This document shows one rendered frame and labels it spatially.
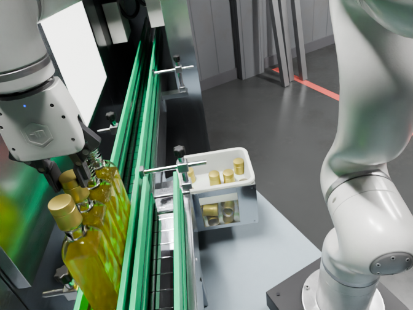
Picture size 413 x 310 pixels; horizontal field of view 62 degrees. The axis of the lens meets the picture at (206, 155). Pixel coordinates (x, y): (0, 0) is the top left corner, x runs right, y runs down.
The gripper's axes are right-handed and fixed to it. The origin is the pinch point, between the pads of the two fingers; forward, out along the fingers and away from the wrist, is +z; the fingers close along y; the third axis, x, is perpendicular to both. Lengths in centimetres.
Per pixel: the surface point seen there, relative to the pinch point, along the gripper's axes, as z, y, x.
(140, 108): 28, -1, 75
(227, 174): 35, 27, 36
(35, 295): 24.7, -15.0, -2.8
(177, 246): 19.9, 13.4, -0.9
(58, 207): 0.2, 0.1, -7.1
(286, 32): 83, 119, 297
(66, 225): 3.4, 0.2, -7.5
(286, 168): 133, 78, 149
